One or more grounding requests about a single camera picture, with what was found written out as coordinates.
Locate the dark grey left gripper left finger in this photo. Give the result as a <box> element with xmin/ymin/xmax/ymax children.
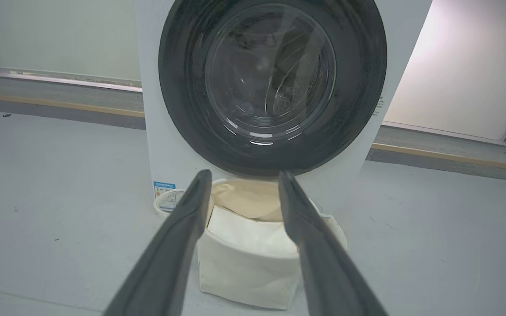
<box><xmin>104</xmin><ymin>170</ymin><xmax>213</xmax><ymax>316</ymax></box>

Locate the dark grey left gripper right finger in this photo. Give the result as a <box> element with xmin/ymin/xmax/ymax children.
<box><xmin>278</xmin><ymin>170</ymin><xmax>387</xmax><ymax>316</ymax></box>

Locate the glass washing machine door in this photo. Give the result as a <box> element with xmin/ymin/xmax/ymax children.
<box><xmin>158</xmin><ymin>0</ymin><xmax>387</xmax><ymax>177</ymax></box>

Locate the white front-load washing machine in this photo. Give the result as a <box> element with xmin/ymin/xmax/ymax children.
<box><xmin>134</xmin><ymin>0</ymin><xmax>434</xmax><ymax>215</ymax></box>

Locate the blue white energy label sticker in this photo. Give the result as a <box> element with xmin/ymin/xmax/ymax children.
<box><xmin>153</xmin><ymin>181</ymin><xmax>177</xmax><ymax>212</ymax></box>

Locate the cream canvas laundry basket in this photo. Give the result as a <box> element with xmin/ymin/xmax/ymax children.
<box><xmin>153</xmin><ymin>178</ymin><xmax>348</xmax><ymax>310</ymax></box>

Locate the white liner sheet in basket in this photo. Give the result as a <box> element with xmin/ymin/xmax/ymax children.
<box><xmin>208</xmin><ymin>205</ymin><xmax>300</xmax><ymax>255</ymax></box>

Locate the grey wall skirting strip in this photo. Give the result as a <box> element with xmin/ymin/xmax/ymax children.
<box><xmin>0</xmin><ymin>66</ymin><xmax>506</xmax><ymax>185</ymax></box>

